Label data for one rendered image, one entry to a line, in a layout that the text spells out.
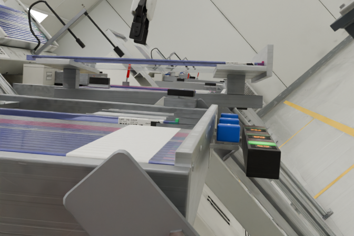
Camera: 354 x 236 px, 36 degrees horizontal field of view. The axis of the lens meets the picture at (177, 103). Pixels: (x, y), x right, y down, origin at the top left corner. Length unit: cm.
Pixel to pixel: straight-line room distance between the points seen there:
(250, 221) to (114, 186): 98
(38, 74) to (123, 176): 181
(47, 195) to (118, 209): 7
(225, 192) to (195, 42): 726
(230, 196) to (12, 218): 92
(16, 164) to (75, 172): 4
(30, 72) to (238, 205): 111
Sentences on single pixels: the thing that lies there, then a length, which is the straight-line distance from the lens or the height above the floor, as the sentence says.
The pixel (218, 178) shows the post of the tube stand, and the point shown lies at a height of 60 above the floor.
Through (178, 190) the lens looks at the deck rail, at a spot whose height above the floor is 72.
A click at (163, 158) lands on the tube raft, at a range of 41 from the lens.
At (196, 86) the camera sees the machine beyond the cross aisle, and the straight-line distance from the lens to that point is 536.
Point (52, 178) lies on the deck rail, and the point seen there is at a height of 77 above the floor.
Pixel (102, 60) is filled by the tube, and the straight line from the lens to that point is 119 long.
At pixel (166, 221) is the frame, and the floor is 71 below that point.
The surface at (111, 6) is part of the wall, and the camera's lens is 871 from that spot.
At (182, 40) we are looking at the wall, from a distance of 850.
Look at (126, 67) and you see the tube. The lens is 140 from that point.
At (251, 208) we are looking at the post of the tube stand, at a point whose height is 50.
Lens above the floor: 75
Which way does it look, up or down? 2 degrees up
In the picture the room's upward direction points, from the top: 41 degrees counter-clockwise
